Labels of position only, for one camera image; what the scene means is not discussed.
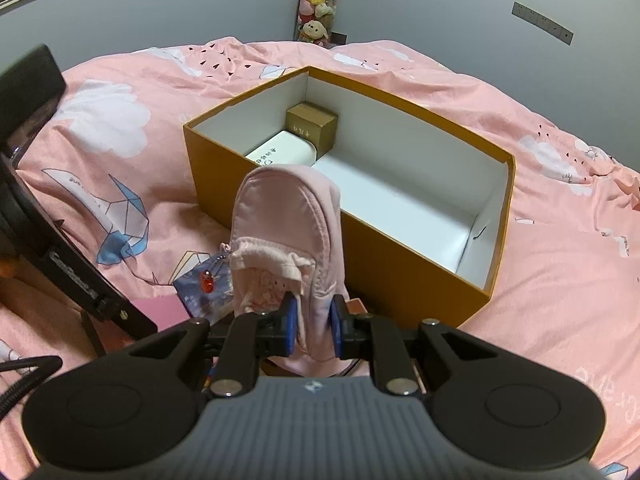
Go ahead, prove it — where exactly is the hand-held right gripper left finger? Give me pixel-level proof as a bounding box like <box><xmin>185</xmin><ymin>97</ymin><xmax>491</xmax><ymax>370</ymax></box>
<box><xmin>127</xmin><ymin>294</ymin><xmax>301</xmax><ymax>400</ymax></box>

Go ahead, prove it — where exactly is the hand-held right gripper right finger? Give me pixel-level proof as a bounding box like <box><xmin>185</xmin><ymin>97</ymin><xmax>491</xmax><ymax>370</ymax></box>
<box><xmin>327</xmin><ymin>294</ymin><xmax>482</xmax><ymax>398</ymax></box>

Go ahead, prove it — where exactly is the orange cardboard box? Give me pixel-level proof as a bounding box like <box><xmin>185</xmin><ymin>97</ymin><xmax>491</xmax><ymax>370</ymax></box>
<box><xmin>182</xmin><ymin>65</ymin><xmax>516</xmax><ymax>331</ymax></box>

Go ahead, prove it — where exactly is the pink fabric pouch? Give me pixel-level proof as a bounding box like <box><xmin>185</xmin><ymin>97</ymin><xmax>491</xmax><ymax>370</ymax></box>
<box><xmin>227</xmin><ymin>164</ymin><xmax>351</xmax><ymax>378</ymax></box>

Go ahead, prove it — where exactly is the pink card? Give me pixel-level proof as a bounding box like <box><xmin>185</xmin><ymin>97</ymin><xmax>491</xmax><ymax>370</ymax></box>
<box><xmin>131</xmin><ymin>294</ymin><xmax>192</xmax><ymax>332</ymax></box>

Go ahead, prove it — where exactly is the white rectangular box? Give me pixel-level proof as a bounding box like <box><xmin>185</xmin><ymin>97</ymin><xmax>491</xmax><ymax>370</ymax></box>
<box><xmin>244</xmin><ymin>131</ymin><xmax>319</xmax><ymax>169</ymax></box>

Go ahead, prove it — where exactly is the small brown cardboard box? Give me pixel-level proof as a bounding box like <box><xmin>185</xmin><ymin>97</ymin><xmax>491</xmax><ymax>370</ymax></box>
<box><xmin>286</xmin><ymin>102</ymin><xmax>339</xmax><ymax>154</ymax></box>

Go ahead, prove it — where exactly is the pink printed blanket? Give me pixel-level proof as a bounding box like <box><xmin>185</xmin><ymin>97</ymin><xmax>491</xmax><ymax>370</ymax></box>
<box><xmin>0</xmin><ymin>37</ymin><xmax>640</xmax><ymax>480</ymax></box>

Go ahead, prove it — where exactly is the red charm keychain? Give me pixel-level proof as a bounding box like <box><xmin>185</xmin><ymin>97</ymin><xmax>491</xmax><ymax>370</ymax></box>
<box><xmin>199</xmin><ymin>242</ymin><xmax>234</xmax><ymax>294</ymax></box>

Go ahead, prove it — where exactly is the black braided cable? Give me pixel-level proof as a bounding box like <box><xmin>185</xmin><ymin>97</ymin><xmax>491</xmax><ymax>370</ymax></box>
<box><xmin>0</xmin><ymin>355</ymin><xmax>64</xmax><ymax>413</ymax></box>

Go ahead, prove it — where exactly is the grey wall socket strip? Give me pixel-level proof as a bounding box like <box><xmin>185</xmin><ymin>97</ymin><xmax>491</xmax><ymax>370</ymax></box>
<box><xmin>511</xmin><ymin>1</ymin><xmax>574</xmax><ymax>45</ymax></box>

